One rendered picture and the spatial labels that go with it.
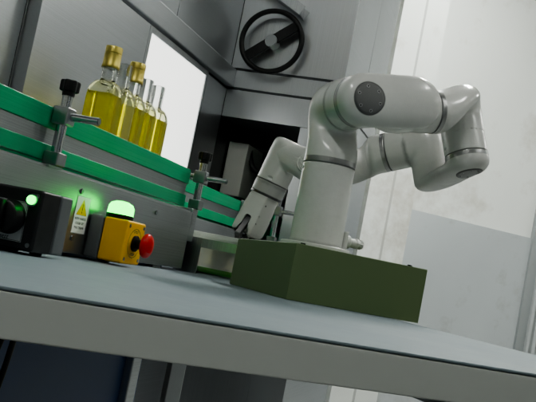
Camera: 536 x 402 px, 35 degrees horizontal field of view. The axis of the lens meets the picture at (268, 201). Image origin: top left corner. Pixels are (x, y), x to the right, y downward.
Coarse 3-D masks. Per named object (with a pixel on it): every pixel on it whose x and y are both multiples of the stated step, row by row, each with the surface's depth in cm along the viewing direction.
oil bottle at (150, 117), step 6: (144, 102) 184; (150, 108) 184; (150, 114) 184; (144, 120) 183; (150, 120) 185; (144, 126) 183; (150, 126) 185; (144, 132) 183; (150, 132) 186; (144, 138) 183; (150, 138) 186; (144, 144) 184; (150, 144) 187
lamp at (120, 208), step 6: (108, 204) 141; (114, 204) 140; (120, 204) 140; (126, 204) 140; (108, 210) 140; (114, 210) 139; (120, 210) 139; (126, 210) 140; (132, 210) 141; (114, 216) 139; (120, 216) 139; (126, 216) 140; (132, 216) 141
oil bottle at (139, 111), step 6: (138, 96) 180; (138, 102) 178; (138, 108) 178; (144, 108) 181; (138, 114) 179; (144, 114) 182; (132, 120) 177; (138, 120) 179; (132, 126) 177; (138, 126) 180; (132, 132) 178; (138, 132) 180; (132, 138) 178; (138, 138) 181; (138, 144) 181
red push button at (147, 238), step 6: (144, 234) 139; (150, 234) 139; (138, 240) 139; (144, 240) 138; (150, 240) 139; (138, 246) 139; (144, 246) 138; (150, 246) 139; (144, 252) 138; (150, 252) 139
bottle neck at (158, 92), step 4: (156, 88) 191; (160, 88) 191; (164, 88) 191; (152, 92) 191; (156, 92) 190; (160, 92) 191; (164, 92) 192; (152, 96) 190; (156, 96) 190; (160, 96) 191; (152, 100) 190; (156, 100) 190; (160, 100) 191; (152, 104) 190; (156, 104) 190; (160, 104) 191
